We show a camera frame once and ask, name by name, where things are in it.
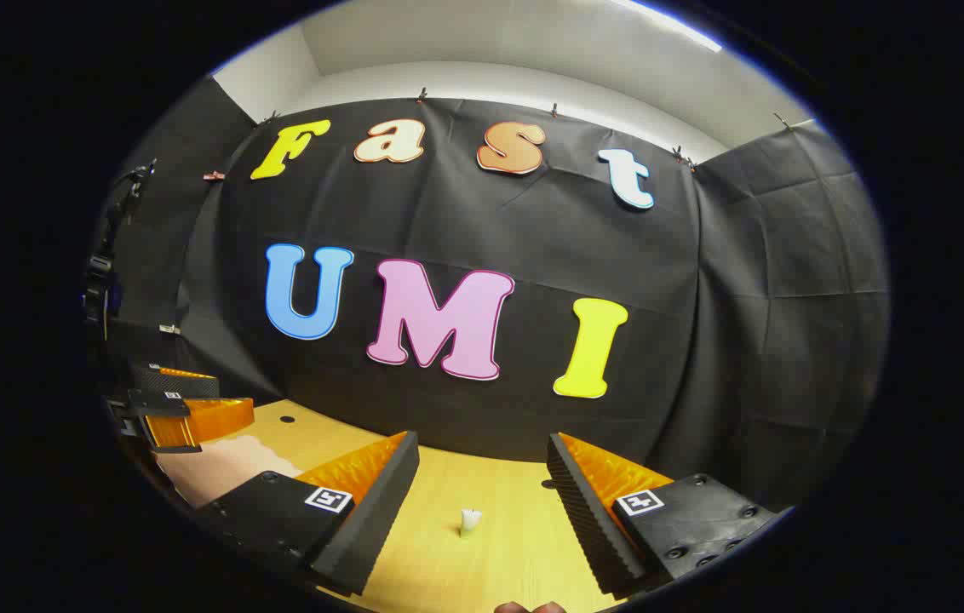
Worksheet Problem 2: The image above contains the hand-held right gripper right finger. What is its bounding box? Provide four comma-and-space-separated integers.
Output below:
546, 432, 791, 596

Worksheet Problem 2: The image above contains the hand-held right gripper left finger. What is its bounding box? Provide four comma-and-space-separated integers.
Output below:
192, 430, 421, 598

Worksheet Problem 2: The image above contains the black tripod stand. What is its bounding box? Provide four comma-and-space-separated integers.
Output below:
83, 158, 158, 343

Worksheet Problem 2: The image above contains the black backdrop cloth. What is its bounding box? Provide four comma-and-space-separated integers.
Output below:
89, 75, 890, 512

